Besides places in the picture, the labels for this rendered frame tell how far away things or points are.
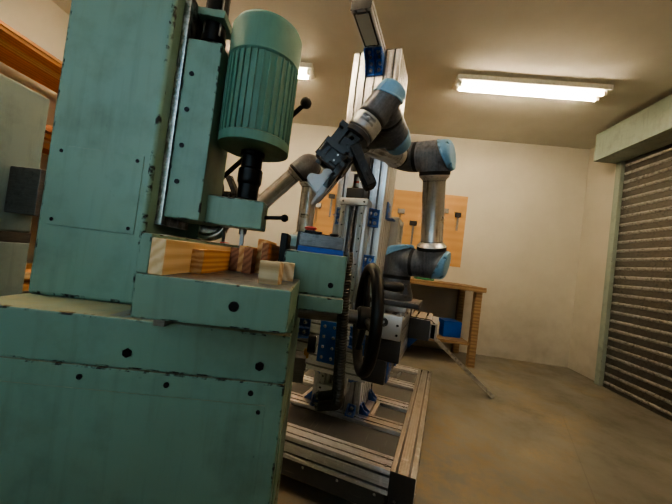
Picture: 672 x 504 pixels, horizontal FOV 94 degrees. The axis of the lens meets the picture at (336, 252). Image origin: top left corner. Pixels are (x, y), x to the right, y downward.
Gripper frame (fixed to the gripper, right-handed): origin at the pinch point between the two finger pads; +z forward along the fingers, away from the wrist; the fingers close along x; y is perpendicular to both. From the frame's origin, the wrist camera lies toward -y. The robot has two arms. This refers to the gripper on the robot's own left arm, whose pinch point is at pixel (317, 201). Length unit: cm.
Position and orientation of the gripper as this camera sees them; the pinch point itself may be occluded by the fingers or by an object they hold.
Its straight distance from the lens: 77.7
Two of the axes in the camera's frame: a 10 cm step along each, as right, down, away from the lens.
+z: -6.0, 7.9, -0.6
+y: -8.0, -6.1, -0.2
